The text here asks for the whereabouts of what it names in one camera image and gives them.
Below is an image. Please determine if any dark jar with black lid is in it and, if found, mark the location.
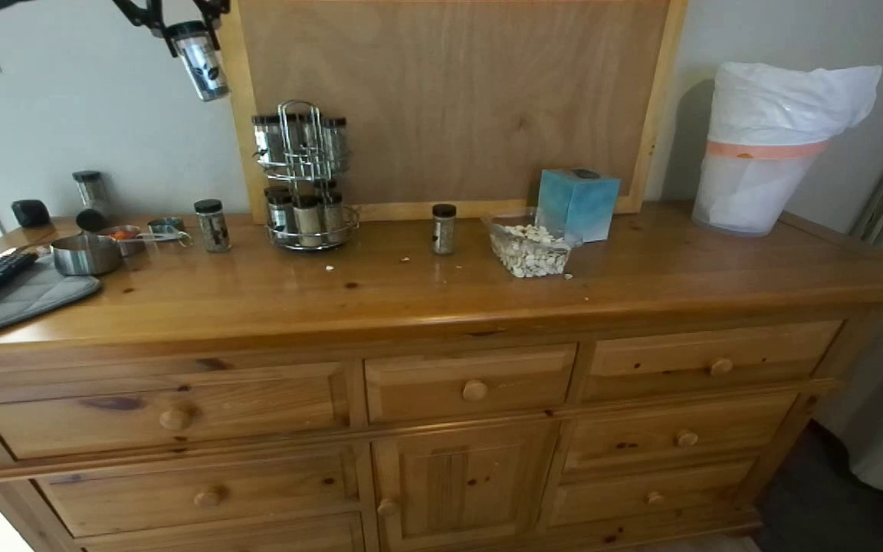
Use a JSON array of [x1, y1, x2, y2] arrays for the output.
[[8, 197, 55, 231]]

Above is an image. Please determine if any small steel measuring cup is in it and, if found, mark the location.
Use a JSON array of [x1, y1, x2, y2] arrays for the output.
[[146, 213, 196, 246]]

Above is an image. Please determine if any large steel measuring cup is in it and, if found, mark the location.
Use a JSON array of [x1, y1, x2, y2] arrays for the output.
[[49, 231, 125, 279]]

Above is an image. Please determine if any grey quilted pot holder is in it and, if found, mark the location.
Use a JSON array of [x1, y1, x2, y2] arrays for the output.
[[0, 260, 104, 348]]

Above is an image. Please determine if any pine wooden dresser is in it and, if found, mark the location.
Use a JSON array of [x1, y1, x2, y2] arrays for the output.
[[0, 197, 883, 552]]

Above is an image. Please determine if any teal tissue box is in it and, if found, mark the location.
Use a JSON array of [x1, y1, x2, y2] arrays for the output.
[[532, 165, 625, 246]]

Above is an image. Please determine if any white lined trash can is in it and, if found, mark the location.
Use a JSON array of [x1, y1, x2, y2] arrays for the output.
[[691, 57, 883, 239]]

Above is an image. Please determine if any dark floor mat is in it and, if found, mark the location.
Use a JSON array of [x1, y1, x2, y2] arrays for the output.
[[755, 421, 883, 552]]

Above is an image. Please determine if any silver wire spice stand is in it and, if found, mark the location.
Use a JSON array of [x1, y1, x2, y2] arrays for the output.
[[252, 97, 363, 256]]

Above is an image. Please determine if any plywood board with frame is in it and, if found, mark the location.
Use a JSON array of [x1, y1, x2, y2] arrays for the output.
[[217, 0, 691, 223]]

